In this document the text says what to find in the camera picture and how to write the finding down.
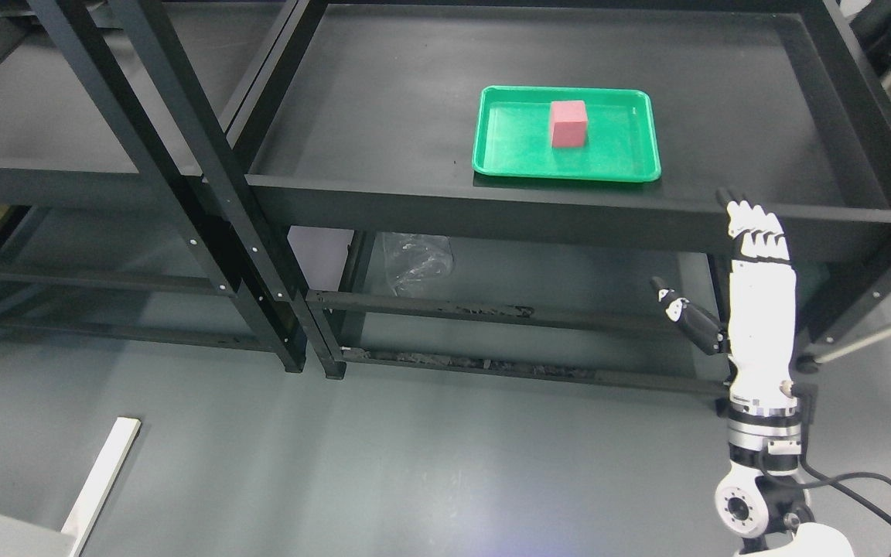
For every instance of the pink foam block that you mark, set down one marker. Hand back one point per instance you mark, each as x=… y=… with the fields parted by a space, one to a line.
x=568 y=124

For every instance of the black metal shelf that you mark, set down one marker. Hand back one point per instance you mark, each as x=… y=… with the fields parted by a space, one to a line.
x=127 y=213
x=365 y=121

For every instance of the white office chair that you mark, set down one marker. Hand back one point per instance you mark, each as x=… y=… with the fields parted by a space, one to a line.
x=810 y=363

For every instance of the black metal shelf left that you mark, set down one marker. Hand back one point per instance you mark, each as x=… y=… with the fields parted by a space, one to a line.
x=127 y=213

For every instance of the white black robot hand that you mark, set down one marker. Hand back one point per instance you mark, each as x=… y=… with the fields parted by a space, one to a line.
x=759 y=335

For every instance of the black metal shelf right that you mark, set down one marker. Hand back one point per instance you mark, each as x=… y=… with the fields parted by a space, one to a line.
x=365 y=121

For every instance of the clear plastic bag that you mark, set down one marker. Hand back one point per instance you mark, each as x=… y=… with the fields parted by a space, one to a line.
x=412 y=262

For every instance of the green plastic tray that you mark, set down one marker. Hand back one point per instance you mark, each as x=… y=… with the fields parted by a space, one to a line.
x=513 y=135

